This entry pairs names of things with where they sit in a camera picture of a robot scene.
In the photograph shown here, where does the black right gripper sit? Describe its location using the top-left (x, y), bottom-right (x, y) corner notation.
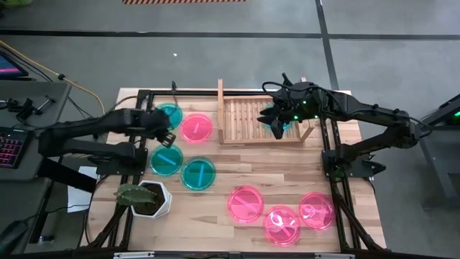
top-left (257, 81), bottom-right (325, 140)

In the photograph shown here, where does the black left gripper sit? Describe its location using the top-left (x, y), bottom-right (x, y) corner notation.
top-left (142, 106), bottom-right (178, 149)

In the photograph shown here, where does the teal translucent plate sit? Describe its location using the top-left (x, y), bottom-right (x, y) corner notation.
top-left (155, 102), bottom-right (184, 131)
top-left (149, 143), bottom-right (185, 177)
top-left (180, 155), bottom-right (217, 191)
top-left (264, 103), bottom-right (293, 132)

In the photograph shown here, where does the pink translucent plate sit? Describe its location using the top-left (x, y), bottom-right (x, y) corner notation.
top-left (298, 191), bottom-right (337, 232)
top-left (263, 204), bottom-right (302, 248)
top-left (179, 112), bottom-right (214, 145)
top-left (226, 184), bottom-right (265, 224)

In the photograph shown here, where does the wooden slatted plate shelf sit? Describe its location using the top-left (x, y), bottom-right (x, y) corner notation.
top-left (217, 78), bottom-right (316, 145)

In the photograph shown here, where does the green cactus plant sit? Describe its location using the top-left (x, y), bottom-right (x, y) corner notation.
top-left (114, 183), bottom-right (159, 207)

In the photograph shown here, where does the white hexagonal plant pot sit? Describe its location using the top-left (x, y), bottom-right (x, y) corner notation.
top-left (130, 179), bottom-right (173, 219)

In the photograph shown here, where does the white paper sheet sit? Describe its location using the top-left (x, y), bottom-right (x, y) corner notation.
top-left (67, 165), bottom-right (100, 214)

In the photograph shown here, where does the computer desk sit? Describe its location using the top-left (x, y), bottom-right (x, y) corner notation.
top-left (0, 79), bottom-right (72, 181)

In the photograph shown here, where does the black metal clamp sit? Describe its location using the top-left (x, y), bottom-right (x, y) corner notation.
top-left (6, 94), bottom-right (57, 122)

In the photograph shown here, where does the backlit computer keyboard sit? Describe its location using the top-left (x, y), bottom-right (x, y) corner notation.
top-left (0, 126), bottom-right (32, 170)

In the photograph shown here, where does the computer monitor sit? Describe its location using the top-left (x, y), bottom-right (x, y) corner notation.
top-left (0, 50), bottom-right (29, 78)

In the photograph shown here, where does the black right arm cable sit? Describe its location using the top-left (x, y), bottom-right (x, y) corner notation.
top-left (261, 80), bottom-right (289, 95)

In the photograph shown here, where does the black aluminium table frame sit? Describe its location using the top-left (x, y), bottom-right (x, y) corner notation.
top-left (80, 88), bottom-right (387, 259)

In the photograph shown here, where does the yellow cable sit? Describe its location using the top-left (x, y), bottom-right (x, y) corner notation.
top-left (0, 40), bottom-right (106, 115)

